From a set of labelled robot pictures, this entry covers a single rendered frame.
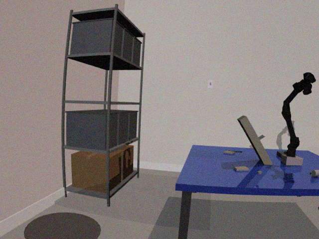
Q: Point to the tan service panel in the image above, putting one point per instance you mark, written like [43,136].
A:
[254,140]

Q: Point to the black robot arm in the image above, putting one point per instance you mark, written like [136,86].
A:
[294,141]

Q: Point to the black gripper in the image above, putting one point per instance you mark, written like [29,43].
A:
[308,79]

